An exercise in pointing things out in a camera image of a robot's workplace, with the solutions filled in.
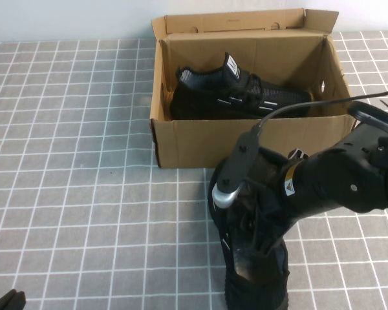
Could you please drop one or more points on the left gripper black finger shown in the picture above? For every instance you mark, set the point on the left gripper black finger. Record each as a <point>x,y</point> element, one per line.
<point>19,300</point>
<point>7,302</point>

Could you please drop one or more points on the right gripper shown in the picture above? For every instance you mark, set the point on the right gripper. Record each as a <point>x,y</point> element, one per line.
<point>268,174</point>

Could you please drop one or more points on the black knit sneaker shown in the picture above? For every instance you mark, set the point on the black knit sneaker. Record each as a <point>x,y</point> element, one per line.
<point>200,103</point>
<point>252,290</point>

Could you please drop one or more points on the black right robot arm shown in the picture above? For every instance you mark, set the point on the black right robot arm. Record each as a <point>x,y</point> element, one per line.
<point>342,181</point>

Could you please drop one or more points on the brown cardboard shoe box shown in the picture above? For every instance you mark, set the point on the brown cardboard shoe box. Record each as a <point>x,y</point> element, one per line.
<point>197,145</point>

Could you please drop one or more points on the grey white-checked tablecloth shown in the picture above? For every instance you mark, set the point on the grey white-checked tablecloth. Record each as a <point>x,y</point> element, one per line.
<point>84,161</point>

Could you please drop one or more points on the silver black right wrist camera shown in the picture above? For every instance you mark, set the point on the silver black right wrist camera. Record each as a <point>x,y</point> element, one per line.
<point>236,168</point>

